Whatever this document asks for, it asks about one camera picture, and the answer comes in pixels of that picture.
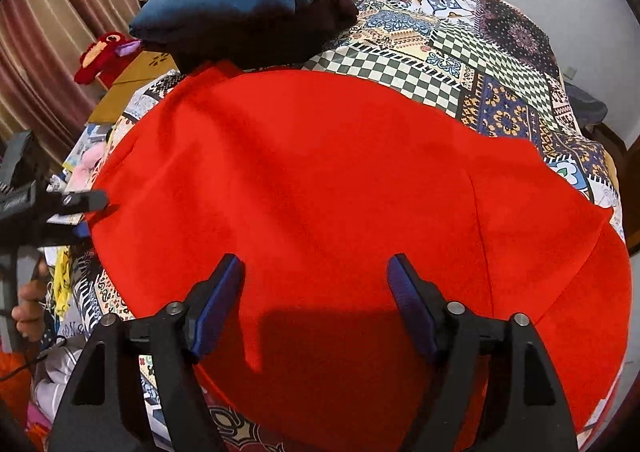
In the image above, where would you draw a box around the patterned patchwork bed sheet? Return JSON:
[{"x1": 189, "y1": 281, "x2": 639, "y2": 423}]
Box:
[{"x1": 45, "y1": 0, "x2": 626, "y2": 452}]

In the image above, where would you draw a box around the brown cardboard box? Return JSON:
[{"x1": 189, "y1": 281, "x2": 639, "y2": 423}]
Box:
[{"x1": 87, "y1": 49, "x2": 181, "y2": 125}]

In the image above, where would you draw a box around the grey cloth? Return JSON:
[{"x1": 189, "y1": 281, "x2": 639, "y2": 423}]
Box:
[{"x1": 565, "y1": 82, "x2": 608, "y2": 130}]

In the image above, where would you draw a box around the pink plush toy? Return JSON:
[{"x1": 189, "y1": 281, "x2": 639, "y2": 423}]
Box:
[{"x1": 65, "y1": 139, "x2": 108, "y2": 188}]

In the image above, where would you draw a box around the person's left hand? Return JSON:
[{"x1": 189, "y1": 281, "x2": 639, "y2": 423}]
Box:
[{"x1": 11, "y1": 259, "x2": 52, "y2": 340}]

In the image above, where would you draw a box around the yellow printed cloth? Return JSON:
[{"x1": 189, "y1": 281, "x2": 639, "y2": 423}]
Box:
[{"x1": 52, "y1": 247, "x2": 76, "y2": 318}]

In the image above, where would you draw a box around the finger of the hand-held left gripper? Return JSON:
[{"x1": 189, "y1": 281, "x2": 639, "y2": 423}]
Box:
[
  {"x1": 35, "y1": 222, "x2": 92, "y2": 247},
  {"x1": 36, "y1": 189, "x2": 109, "y2": 224}
]

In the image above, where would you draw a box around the red plush toy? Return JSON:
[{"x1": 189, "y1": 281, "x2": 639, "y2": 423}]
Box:
[{"x1": 74, "y1": 31, "x2": 143, "y2": 85}]

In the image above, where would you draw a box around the white cloth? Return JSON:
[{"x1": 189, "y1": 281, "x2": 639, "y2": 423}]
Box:
[{"x1": 30, "y1": 337, "x2": 101, "y2": 423}]

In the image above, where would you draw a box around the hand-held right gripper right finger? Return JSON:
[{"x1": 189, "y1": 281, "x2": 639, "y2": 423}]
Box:
[{"x1": 387, "y1": 253, "x2": 578, "y2": 452}]

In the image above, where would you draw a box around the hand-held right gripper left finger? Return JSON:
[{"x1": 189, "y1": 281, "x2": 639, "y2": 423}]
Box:
[{"x1": 47, "y1": 253, "x2": 246, "y2": 452}]

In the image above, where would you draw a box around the striped brown curtain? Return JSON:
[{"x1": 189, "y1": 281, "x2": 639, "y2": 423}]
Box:
[{"x1": 0, "y1": 0, "x2": 141, "y2": 168}]

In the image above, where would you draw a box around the black cable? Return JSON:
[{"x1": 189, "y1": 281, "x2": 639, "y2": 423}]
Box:
[{"x1": 0, "y1": 334, "x2": 68, "y2": 383}]

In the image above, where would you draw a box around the brown wooden door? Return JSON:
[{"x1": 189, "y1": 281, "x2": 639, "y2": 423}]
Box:
[{"x1": 617, "y1": 132, "x2": 640, "y2": 255}]

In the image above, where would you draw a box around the red zip-neck jacket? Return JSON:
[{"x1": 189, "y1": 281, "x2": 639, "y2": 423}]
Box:
[{"x1": 85, "y1": 61, "x2": 632, "y2": 452}]

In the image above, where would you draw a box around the orange cloth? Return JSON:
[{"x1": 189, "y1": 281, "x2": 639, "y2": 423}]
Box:
[{"x1": 0, "y1": 352, "x2": 36, "y2": 428}]

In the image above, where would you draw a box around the dark maroon garment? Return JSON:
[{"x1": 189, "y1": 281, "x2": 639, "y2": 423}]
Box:
[{"x1": 150, "y1": 0, "x2": 358, "y2": 73}]

